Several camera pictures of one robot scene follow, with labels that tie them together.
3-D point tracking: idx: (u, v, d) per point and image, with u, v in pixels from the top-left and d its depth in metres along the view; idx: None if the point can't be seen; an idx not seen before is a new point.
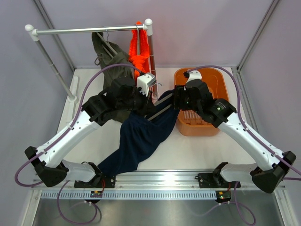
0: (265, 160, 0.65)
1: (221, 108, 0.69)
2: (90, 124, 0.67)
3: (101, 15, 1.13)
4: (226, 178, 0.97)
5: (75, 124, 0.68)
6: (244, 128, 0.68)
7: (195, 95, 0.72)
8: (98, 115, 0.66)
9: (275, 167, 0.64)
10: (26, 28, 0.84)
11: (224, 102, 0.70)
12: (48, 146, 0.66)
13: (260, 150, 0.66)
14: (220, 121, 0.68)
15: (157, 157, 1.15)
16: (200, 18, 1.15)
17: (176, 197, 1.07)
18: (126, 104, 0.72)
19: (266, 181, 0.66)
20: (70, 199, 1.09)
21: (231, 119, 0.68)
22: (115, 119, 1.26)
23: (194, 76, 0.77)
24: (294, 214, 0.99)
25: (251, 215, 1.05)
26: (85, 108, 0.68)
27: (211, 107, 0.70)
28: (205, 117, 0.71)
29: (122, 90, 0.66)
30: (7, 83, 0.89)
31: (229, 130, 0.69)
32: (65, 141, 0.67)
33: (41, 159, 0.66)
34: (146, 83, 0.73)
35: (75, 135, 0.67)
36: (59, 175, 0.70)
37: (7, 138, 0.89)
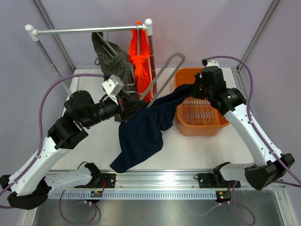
0: (261, 156, 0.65)
1: (231, 96, 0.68)
2: (55, 151, 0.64)
3: (101, 15, 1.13)
4: (225, 177, 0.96)
5: (41, 152, 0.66)
6: (249, 121, 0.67)
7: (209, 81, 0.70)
8: (62, 141, 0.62)
9: (269, 165, 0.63)
10: (26, 28, 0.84)
11: (236, 92, 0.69)
12: (18, 176, 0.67)
13: (259, 145, 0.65)
14: (227, 108, 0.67)
15: (156, 157, 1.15)
16: (200, 18, 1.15)
17: (176, 197, 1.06)
18: (94, 117, 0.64)
19: (257, 178, 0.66)
20: (69, 200, 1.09)
21: (238, 109, 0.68)
22: (116, 119, 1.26)
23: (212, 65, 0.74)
24: (294, 214, 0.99)
25: (251, 216, 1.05)
26: (50, 134, 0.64)
27: (223, 94, 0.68)
28: (213, 103, 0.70)
29: (76, 111, 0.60)
30: (8, 83, 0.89)
31: (234, 119, 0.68)
32: (33, 171, 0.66)
33: (12, 189, 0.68)
34: (108, 94, 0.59)
35: (42, 164, 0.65)
36: (38, 198, 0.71)
37: (7, 138, 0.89)
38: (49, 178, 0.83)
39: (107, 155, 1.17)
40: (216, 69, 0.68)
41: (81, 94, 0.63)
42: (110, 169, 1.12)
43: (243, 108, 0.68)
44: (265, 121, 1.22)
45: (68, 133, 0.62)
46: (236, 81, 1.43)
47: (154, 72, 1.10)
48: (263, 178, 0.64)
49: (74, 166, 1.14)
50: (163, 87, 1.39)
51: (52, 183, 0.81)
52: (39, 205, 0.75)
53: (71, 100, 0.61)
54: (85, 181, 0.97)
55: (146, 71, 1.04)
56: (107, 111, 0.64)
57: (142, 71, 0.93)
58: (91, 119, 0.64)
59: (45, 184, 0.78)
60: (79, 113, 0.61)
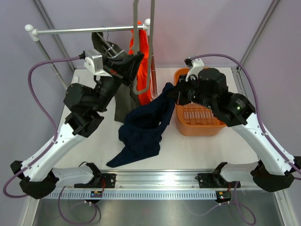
0: (278, 165, 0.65)
1: (241, 107, 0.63)
2: (73, 137, 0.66)
3: (101, 14, 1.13)
4: (226, 179, 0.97)
5: (58, 138, 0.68)
6: (263, 133, 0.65)
7: (209, 89, 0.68)
8: (81, 128, 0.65)
9: (287, 175, 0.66)
10: (26, 28, 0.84)
11: (244, 101, 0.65)
12: (33, 161, 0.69)
13: (275, 157, 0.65)
14: (239, 121, 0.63)
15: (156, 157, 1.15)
16: (200, 18, 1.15)
17: (176, 197, 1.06)
18: (101, 99, 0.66)
19: (269, 182, 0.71)
20: (69, 200, 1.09)
21: (250, 121, 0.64)
22: (116, 119, 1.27)
23: (198, 64, 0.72)
24: (294, 214, 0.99)
25: (252, 217, 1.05)
26: (68, 121, 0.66)
27: (230, 105, 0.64)
28: (221, 117, 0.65)
29: (76, 107, 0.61)
30: (8, 83, 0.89)
31: (248, 133, 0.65)
32: (48, 157, 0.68)
33: (25, 174, 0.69)
34: (93, 72, 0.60)
35: (59, 149, 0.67)
36: (47, 187, 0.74)
37: (8, 138, 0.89)
38: (57, 170, 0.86)
39: (107, 155, 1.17)
40: (218, 76, 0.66)
41: (72, 89, 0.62)
42: (110, 169, 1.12)
43: (254, 118, 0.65)
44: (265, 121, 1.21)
45: (84, 122, 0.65)
46: (235, 81, 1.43)
47: (154, 72, 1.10)
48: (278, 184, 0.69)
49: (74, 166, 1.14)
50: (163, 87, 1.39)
51: (59, 175, 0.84)
52: (45, 195, 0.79)
53: (68, 97, 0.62)
54: (87, 179, 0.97)
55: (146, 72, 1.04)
56: (109, 86, 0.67)
57: None
58: (99, 103, 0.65)
59: (52, 175, 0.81)
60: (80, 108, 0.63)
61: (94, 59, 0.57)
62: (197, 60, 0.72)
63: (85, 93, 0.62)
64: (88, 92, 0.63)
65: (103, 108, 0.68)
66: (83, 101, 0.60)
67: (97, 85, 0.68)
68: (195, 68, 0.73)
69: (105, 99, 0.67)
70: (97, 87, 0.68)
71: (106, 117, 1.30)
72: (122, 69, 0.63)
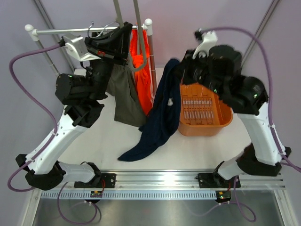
0: (272, 157, 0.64)
1: (257, 94, 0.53)
2: (74, 128, 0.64)
3: (101, 14, 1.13)
4: (225, 176, 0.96)
5: (59, 130, 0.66)
6: (270, 124, 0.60)
7: (221, 69, 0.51)
8: (80, 118, 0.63)
9: (277, 165, 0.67)
10: (26, 28, 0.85)
11: (260, 87, 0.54)
12: (35, 155, 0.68)
13: (272, 149, 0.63)
14: (251, 109, 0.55)
15: (156, 157, 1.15)
16: (201, 18, 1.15)
17: (176, 197, 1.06)
18: (95, 86, 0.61)
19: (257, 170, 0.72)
20: (70, 199, 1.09)
21: (261, 111, 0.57)
22: (116, 119, 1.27)
23: (210, 37, 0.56)
24: (294, 214, 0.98)
25: (252, 213, 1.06)
26: (67, 112, 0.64)
27: (245, 91, 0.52)
28: (233, 102, 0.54)
29: (70, 100, 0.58)
30: (8, 83, 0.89)
31: (255, 123, 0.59)
32: (51, 149, 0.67)
33: (30, 168, 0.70)
34: (79, 59, 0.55)
35: (60, 141, 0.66)
36: (54, 178, 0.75)
37: (8, 137, 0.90)
38: (63, 164, 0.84)
39: (107, 155, 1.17)
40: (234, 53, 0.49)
41: (60, 81, 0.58)
42: (110, 169, 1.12)
43: (265, 108, 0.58)
44: None
45: (83, 112, 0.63)
46: None
47: (154, 72, 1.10)
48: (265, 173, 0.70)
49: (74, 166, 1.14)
50: None
51: (66, 169, 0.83)
52: (53, 187, 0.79)
53: (59, 89, 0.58)
54: (91, 175, 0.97)
55: (146, 71, 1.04)
56: (102, 69, 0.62)
57: None
58: (95, 91, 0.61)
59: (59, 167, 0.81)
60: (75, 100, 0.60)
61: (74, 43, 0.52)
62: (209, 34, 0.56)
63: (75, 83, 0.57)
64: (79, 82, 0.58)
65: (101, 95, 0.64)
66: (74, 92, 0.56)
67: (88, 72, 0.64)
68: (205, 45, 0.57)
69: (99, 85, 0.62)
70: (89, 74, 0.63)
71: (106, 117, 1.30)
72: (110, 47, 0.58)
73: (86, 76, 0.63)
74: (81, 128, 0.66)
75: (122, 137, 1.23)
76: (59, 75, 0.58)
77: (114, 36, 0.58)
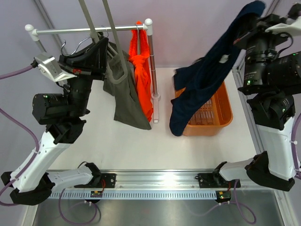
0: (286, 172, 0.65)
1: (285, 109, 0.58)
2: (55, 146, 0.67)
3: (101, 14, 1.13)
4: (225, 177, 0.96)
5: (40, 148, 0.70)
6: (291, 140, 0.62)
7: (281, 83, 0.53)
8: (61, 136, 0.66)
9: (290, 181, 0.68)
10: (26, 28, 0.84)
11: (289, 101, 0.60)
12: (19, 173, 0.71)
13: (289, 164, 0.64)
14: (277, 123, 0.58)
15: (156, 157, 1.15)
16: (201, 18, 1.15)
17: (176, 197, 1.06)
18: (74, 103, 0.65)
19: (269, 182, 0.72)
20: (69, 199, 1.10)
21: (287, 126, 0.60)
22: (116, 119, 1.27)
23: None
24: (295, 215, 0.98)
25: (252, 214, 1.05)
26: (49, 129, 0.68)
27: (280, 106, 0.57)
28: (264, 110, 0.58)
29: (47, 119, 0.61)
30: (8, 83, 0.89)
31: (278, 136, 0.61)
32: (32, 168, 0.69)
33: (14, 187, 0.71)
34: (52, 80, 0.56)
35: (43, 159, 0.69)
36: (42, 193, 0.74)
37: (7, 137, 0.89)
38: (53, 175, 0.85)
39: (107, 156, 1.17)
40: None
41: (36, 100, 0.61)
42: (110, 169, 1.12)
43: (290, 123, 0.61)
44: None
45: (64, 130, 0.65)
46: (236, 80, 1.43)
47: (153, 72, 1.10)
48: (277, 186, 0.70)
49: (74, 166, 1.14)
50: (163, 87, 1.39)
51: (55, 180, 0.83)
52: (43, 200, 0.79)
53: (38, 109, 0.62)
54: (86, 180, 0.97)
55: (146, 71, 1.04)
56: (81, 87, 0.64)
57: (142, 71, 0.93)
58: (73, 109, 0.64)
59: (48, 180, 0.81)
60: (53, 118, 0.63)
61: (46, 64, 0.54)
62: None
63: (51, 103, 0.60)
64: (55, 101, 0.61)
65: (81, 112, 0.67)
66: (49, 113, 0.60)
67: (65, 89, 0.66)
68: (285, 28, 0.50)
69: (78, 103, 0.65)
70: (66, 92, 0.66)
71: (106, 117, 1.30)
72: (87, 63, 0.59)
73: (64, 93, 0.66)
74: (62, 146, 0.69)
75: (122, 137, 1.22)
76: (35, 94, 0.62)
77: (90, 52, 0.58)
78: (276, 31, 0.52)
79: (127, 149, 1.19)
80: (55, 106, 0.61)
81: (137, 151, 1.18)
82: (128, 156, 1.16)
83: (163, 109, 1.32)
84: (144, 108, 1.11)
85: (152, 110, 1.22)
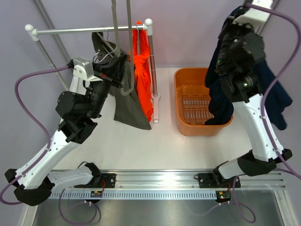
0: (264, 151, 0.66)
1: (248, 84, 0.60)
2: (67, 144, 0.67)
3: (101, 14, 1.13)
4: (225, 175, 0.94)
5: (51, 145, 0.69)
6: (261, 115, 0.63)
7: (239, 58, 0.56)
8: (74, 134, 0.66)
9: (270, 161, 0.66)
10: (26, 28, 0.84)
11: (255, 80, 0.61)
12: (26, 169, 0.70)
13: (265, 141, 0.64)
14: (240, 97, 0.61)
15: (158, 157, 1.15)
16: (200, 18, 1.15)
17: (176, 197, 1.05)
18: (93, 104, 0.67)
19: (252, 166, 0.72)
20: (68, 200, 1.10)
21: (253, 101, 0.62)
22: (117, 119, 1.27)
23: (256, 14, 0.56)
24: (295, 214, 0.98)
25: (251, 214, 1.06)
26: (61, 128, 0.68)
27: (238, 81, 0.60)
28: (225, 87, 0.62)
29: (68, 115, 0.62)
30: (8, 83, 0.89)
31: (245, 111, 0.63)
32: (41, 165, 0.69)
33: (20, 182, 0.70)
34: (86, 80, 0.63)
35: (52, 157, 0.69)
36: (43, 193, 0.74)
37: (7, 137, 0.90)
38: (52, 175, 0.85)
39: (107, 156, 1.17)
40: (261, 53, 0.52)
41: (63, 97, 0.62)
42: (110, 169, 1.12)
43: (258, 99, 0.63)
44: None
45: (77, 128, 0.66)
46: None
47: (153, 72, 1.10)
48: (258, 168, 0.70)
49: (74, 166, 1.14)
50: (163, 87, 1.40)
51: (54, 180, 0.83)
52: (42, 202, 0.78)
53: (60, 106, 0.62)
54: (86, 180, 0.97)
55: (146, 71, 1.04)
56: (100, 91, 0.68)
57: (142, 71, 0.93)
58: (92, 109, 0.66)
59: (48, 181, 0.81)
60: (74, 116, 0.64)
61: (84, 66, 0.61)
62: (259, 12, 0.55)
63: (78, 100, 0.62)
64: (81, 100, 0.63)
65: (98, 114, 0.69)
66: (75, 108, 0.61)
67: (88, 91, 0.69)
68: (245, 19, 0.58)
69: (97, 104, 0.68)
70: (88, 93, 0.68)
71: (106, 117, 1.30)
72: (109, 71, 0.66)
73: (86, 94, 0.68)
74: (73, 145, 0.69)
75: (122, 138, 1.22)
76: (63, 92, 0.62)
77: (113, 63, 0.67)
78: (241, 22, 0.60)
79: (127, 149, 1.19)
80: (79, 103, 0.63)
81: (136, 151, 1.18)
82: (128, 156, 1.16)
83: (163, 109, 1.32)
84: (145, 108, 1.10)
85: (152, 110, 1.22)
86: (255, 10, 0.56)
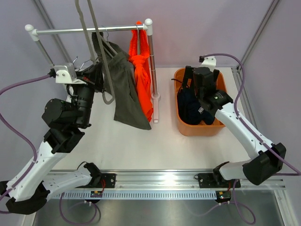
0: (252, 147, 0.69)
1: (218, 97, 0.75)
2: (53, 156, 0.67)
3: (101, 14, 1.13)
4: (225, 177, 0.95)
5: (38, 157, 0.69)
6: (237, 116, 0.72)
7: (198, 81, 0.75)
8: (59, 145, 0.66)
9: (261, 154, 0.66)
10: (26, 28, 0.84)
11: (222, 93, 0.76)
12: (15, 182, 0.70)
13: (249, 137, 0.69)
14: (215, 109, 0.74)
15: (157, 157, 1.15)
16: (200, 18, 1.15)
17: (176, 197, 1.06)
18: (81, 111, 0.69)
19: (253, 169, 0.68)
20: (68, 199, 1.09)
21: (226, 108, 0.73)
22: (116, 119, 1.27)
23: (209, 62, 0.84)
24: (294, 214, 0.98)
25: (252, 216, 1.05)
26: (47, 139, 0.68)
27: (210, 97, 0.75)
28: (203, 104, 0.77)
29: (55, 123, 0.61)
30: (7, 83, 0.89)
31: (223, 117, 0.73)
32: (30, 177, 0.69)
33: (11, 195, 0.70)
34: (71, 81, 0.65)
35: (40, 168, 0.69)
36: (37, 203, 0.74)
37: (6, 137, 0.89)
38: (48, 182, 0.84)
39: (107, 156, 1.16)
40: (207, 72, 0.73)
41: (51, 104, 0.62)
42: (110, 169, 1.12)
43: (231, 107, 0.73)
44: (265, 120, 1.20)
45: (63, 139, 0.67)
46: (236, 81, 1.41)
47: (153, 72, 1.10)
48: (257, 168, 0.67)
49: (74, 166, 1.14)
50: (163, 87, 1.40)
51: (50, 187, 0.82)
52: (36, 210, 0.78)
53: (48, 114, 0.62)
54: (85, 182, 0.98)
55: (146, 71, 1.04)
56: (86, 95, 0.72)
57: (142, 71, 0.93)
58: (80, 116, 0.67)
59: (43, 189, 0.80)
60: (60, 125, 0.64)
61: (67, 67, 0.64)
62: (210, 60, 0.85)
63: (66, 108, 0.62)
64: (68, 108, 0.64)
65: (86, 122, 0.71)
66: (62, 117, 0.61)
67: (73, 99, 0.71)
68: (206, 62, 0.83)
69: (85, 110, 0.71)
70: (74, 100, 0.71)
71: (107, 117, 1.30)
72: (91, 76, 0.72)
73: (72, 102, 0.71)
74: (59, 156, 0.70)
75: (123, 138, 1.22)
76: (51, 99, 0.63)
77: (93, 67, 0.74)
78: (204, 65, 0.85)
79: (127, 149, 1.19)
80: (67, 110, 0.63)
81: (136, 151, 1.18)
82: (128, 156, 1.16)
83: (163, 109, 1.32)
84: (144, 108, 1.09)
85: (152, 110, 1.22)
86: (207, 59, 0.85)
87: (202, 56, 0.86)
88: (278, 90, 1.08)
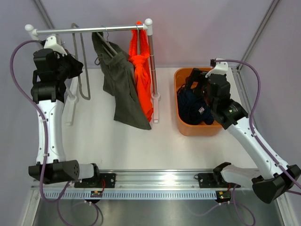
0: (267, 168, 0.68)
1: (233, 110, 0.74)
2: (55, 103, 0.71)
3: (101, 14, 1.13)
4: (225, 179, 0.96)
5: (46, 115, 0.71)
6: (253, 133, 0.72)
7: (213, 92, 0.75)
8: (54, 91, 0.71)
9: (277, 177, 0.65)
10: (26, 28, 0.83)
11: (238, 106, 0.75)
12: (46, 148, 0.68)
13: (265, 157, 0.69)
14: (230, 122, 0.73)
15: (161, 156, 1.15)
16: (201, 19, 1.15)
17: (176, 197, 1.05)
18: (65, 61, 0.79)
19: (266, 191, 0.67)
20: (72, 199, 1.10)
21: (241, 123, 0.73)
22: (115, 119, 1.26)
23: (222, 67, 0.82)
24: (294, 214, 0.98)
25: (252, 218, 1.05)
26: (38, 99, 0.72)
27: (225, 109, 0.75)
28: (217, 117, 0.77)
29: (48, 58, 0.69)
30: (7, 83, 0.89)
31: (238, 133, 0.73)
32: (54, 133, 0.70)
33: (50, 163, 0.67)
34: (55, 42, 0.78)
35: (55, 120, 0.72)
36: (75, 164, 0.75)
37: (6, 137, 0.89)
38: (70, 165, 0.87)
39: (107, 156, 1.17)
40: (224, 83, 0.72)
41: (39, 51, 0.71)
42: (110, 169, 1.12)
43: (246, 121, 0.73)
44: (265, 120, 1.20)
45: (53, 84, 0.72)
46: (236, 81, 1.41)
47: (153, 72, 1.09)
48: (272, 191, 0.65)
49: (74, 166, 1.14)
50: (163, 87, 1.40)
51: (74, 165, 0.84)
52: (74, 180, 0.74)
53: (36, 56, 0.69)
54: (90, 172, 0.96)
55: (146, 72, 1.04)
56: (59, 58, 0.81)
57: (143, 72, 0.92)
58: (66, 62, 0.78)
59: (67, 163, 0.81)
60: (50, 64, 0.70)
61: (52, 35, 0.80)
62: (222, 64, 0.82)
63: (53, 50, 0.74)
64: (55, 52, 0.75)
65: (74, 64, 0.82)
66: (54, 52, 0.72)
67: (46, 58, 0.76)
68: (217, 70, 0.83)
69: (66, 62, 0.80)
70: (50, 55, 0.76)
71: (107, 117, 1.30)
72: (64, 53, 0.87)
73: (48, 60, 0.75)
74: (60, 102, 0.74)
75: (122, 137, 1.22)
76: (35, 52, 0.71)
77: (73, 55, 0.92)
78: (218, 72, 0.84)
79: (128, 147, 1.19)
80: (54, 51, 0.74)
81: (137, 151, 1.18)
82: (129, 157, 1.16)
83: (163, 109, 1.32)
84: (144, 108, 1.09)
85: (152, 111, 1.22)
86: (219, 63, 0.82)
87: (214, 60, 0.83)
88: (279, 90, 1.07)
